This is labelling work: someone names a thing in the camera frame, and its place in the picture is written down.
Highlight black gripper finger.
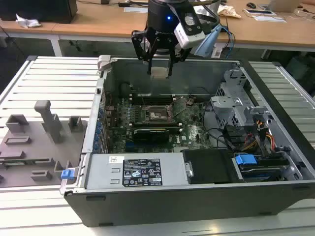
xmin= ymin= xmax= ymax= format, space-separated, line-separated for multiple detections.
xmin=167 ymin=46 xmax=193 ymax=76
xmin=131 ymin=29 xmax=158 ymax=75

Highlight silver CPU plate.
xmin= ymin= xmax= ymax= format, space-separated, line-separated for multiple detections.
xmin=150 ymin=66 xmax=170 ymax=80

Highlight black RAM slot bank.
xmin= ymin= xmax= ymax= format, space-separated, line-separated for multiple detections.
xmin=110 ymin=122 xmax=183 ymax=133
xmin=129 ymin=94 xmax=176 ymax=105

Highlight CPU socket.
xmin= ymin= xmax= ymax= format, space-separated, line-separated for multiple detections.
xmin=144 ymin=105 xmax=173 ymax=123

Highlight grey flat pad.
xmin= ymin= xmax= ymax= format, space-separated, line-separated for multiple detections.
xmin=124 ymin=6 xmax=148 ymax=14

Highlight pale blue teach pendant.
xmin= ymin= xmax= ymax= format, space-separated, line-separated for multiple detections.
xmin=193 ymin=24 xmax=222 ymax=57

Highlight wooden desk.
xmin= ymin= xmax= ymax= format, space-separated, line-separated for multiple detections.
xmin=0 ymin=0 xmax=315 ymax=54

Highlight crumpled beige paper bag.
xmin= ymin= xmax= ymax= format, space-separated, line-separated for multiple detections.
xmin=218 ymin=4 xmax=242 ymax=19

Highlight metal drive cage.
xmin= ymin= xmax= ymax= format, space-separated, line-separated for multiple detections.
xmin=210 ymin=68 xmax=272 ymax=129

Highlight green motherboard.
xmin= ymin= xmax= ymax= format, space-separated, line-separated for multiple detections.
xmin=104 ymin=94 xmax=213 ymax=154

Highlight black graphics card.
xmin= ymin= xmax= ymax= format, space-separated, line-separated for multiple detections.
xmin=132 ymin=127 xmax=170 ymax=145

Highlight white papers on desk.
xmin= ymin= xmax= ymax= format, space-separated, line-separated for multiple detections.
xmin=243 ymin=8 xmax=287 ymax=24

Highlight black box on desk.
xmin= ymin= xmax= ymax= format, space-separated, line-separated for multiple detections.
xmin=0 ymin=0 xmax=78 ymax=24

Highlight silver laptop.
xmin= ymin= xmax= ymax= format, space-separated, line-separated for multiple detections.
xmin=267 ymin=0 xmax=304 ymax=13

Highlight crumpled white paper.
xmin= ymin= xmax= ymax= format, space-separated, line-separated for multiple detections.
xmin=15 ymin=13 xmax=42 ymax=29

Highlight black plastic shroud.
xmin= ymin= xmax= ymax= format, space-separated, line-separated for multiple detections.
xmin=182 ymin=148 xmax=237 ymax=185

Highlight hard disk in blue carrier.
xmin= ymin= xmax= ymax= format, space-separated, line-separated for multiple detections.
xmin=232 ymin=152 xmax=290 ymax=183

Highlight grey power supply unit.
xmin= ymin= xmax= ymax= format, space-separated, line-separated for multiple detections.
xmin=85 ymin=153 xmax=189 ymax=190

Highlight black open PC case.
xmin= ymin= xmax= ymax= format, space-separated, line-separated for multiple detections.
xmin=60 ymin=54 xmax=315 ymax=227

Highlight grey parts rack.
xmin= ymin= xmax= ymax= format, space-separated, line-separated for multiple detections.
xmin=0 ymin=99 xmax=88 ymax=188

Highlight green RAM stick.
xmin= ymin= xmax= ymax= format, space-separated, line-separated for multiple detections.
xmin=0 ymin=159 xmax=51 ymax=165

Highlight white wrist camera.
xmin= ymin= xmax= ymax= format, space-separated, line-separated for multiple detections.
xmin=173 ymin=7 xmax=206 ymax=49

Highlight grey case handle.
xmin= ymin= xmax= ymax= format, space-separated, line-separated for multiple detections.
xmin=97 ymin=54 xmax=113 ymax=72

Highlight blue cable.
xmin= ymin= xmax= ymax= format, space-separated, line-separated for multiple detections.
xmin=220 ymin=24 xmax=236 ymax=59

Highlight black cable in case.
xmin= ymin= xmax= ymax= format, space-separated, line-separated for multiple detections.
xmin=203 ymin=103 xmax=235 ymax=150

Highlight coloured wire bundle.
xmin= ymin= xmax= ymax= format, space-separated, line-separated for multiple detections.
xmin=243 ymin=119 xmax=275 ymax=153

